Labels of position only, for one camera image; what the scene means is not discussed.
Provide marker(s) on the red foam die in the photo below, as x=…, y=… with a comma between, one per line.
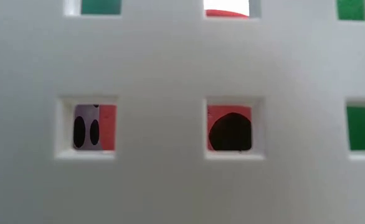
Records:
x=107, y=127

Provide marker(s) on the purple foam die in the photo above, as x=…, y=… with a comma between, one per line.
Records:
x=88, y=112

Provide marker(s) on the teal foam die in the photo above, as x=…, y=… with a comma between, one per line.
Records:
x=101, y=7

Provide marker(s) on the green foam die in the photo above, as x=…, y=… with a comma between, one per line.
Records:
x=361, y=129

